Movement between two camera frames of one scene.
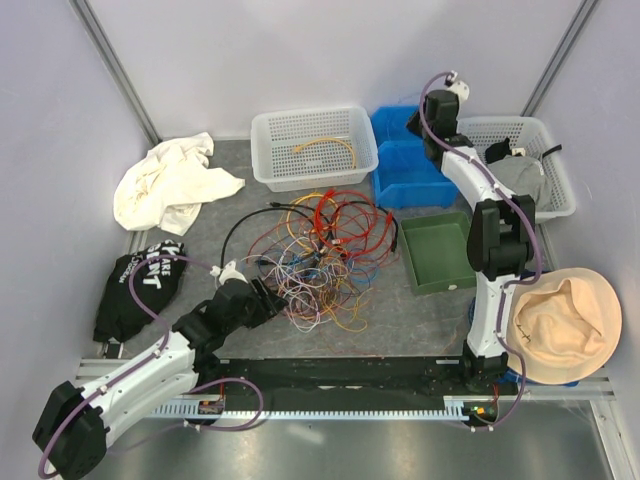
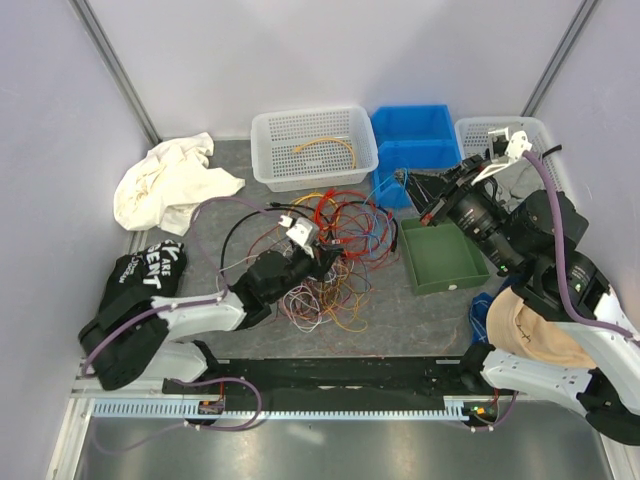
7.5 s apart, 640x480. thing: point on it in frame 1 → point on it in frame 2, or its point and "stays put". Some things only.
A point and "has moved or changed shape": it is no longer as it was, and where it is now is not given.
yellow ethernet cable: x=298 y=148 stays put
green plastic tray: x=436 y=254 stays put
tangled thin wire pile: x=323 y=253 stays put
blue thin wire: x=316 y=256 has moved or changed shape
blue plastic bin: x=402 y=176 stays put
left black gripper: x=267 y=306 → x=323 y=260
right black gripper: x=413 y=124 → x=436 y=193
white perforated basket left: x=311 y=149 stays put
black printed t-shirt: x=137 y=287 stays put
